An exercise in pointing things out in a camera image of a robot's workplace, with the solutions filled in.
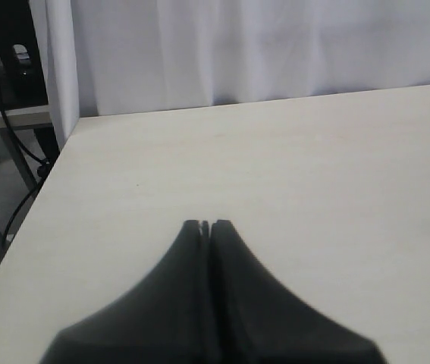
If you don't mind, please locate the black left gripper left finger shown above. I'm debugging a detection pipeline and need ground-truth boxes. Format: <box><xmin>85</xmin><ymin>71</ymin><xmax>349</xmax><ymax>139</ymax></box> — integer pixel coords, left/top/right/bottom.
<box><xmin>41</xmin><ymin>220</ymin><xmax>209</xmax><ymax>363</ymax></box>

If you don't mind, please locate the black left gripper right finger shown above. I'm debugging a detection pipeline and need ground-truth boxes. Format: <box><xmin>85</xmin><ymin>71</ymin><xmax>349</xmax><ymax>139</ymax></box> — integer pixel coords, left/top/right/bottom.
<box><xmin>209</xmin><ymin>220</ymin><xmax>386</xmax><ymax>363</ymax></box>

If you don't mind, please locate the grey side table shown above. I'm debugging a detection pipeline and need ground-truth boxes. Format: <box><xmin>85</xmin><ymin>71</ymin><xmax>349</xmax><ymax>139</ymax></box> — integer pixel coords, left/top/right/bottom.
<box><xmin>0</xmin><ymin>104</ymin><xmax>61</xmax><ymax>190</ymax></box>

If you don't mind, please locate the white backdrop curtain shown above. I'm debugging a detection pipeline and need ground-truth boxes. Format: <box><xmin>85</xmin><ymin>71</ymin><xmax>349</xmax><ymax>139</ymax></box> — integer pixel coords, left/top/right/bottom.
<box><xmin>30</xmin><ymin>1</ymin><xmax>430</xmax><ymax>146</ymax></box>

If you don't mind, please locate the black monitor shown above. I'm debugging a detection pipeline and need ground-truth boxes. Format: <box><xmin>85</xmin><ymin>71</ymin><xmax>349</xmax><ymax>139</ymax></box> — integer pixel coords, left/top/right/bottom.
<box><xmin>0</xmin><ymin>0</ymin><xmax>48</xmax><ymax>110</ymax></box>

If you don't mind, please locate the black hanging cable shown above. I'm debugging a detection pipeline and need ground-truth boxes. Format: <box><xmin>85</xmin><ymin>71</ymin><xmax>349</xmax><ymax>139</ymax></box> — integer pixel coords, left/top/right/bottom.
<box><xmin>0</xmin><ymin>47</ymin><xmax>55</xmax><ymax>243</ymax></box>

